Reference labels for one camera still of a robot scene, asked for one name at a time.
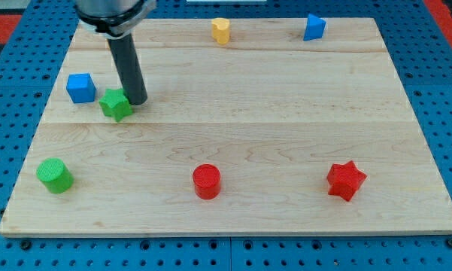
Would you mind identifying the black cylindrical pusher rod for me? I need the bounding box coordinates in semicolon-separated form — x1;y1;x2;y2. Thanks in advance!
108;34;147;105

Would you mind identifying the green star block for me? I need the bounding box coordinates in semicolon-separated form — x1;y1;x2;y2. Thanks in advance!
99;88;133;122

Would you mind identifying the blue cube block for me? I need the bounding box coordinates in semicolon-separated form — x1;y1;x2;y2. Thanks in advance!
66;73;96;104

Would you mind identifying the red star block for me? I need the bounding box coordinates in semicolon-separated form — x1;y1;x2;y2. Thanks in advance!
326;160;367;202

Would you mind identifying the yellow heart block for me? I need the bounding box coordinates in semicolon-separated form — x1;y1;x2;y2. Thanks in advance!
211;17;231;45

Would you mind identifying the green cylinder block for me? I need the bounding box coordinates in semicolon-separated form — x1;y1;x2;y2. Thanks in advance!
36;157;74;193

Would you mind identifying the light wooden board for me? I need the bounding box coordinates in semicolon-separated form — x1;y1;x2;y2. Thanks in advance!
0;18;452;238

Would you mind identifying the red cylinder block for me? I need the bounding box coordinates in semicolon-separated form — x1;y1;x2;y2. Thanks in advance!
192;163;221;199

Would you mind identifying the blue triangle block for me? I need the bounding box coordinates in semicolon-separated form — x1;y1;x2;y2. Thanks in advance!
303;14;326;41

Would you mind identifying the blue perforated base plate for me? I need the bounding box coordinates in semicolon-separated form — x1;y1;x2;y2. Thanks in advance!
0;0;452;270

